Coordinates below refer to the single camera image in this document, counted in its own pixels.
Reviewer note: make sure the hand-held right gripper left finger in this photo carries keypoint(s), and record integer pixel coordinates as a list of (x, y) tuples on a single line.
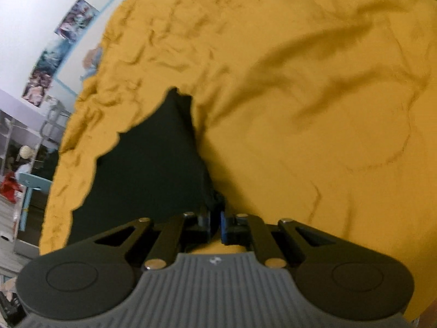
[(204, 221)]

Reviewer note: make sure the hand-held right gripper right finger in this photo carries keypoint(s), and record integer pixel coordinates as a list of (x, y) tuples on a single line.
[(224, 227)]

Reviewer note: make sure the white and blue headboard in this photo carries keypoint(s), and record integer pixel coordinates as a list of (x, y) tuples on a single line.
[(82, 65)]

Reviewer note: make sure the pink and white wall poster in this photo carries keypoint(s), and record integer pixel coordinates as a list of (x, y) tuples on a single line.
[(37, 88)]

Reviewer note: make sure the grey metal rack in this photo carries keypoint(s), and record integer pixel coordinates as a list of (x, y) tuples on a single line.
[(54, 119)]

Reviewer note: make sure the light blue chair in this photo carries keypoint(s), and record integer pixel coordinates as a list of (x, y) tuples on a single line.
[(32, 182)]

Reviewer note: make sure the beige skull model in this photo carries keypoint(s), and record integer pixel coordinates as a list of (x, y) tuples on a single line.
[(25, 152)]

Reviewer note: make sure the black sweater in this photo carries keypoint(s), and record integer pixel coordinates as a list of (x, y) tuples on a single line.
[(146, 164)]

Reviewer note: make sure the blue pillow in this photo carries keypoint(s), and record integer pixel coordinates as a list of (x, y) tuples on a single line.
[(91, 63)]

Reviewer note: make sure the pale purple wall poster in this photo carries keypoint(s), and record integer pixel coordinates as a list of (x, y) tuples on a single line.
[(76, 18)]

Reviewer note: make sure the yellow blanket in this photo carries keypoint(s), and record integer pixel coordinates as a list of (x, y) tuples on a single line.
[(307, 109)]

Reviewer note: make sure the red bag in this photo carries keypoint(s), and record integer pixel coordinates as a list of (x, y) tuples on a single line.
[(8, 186)]

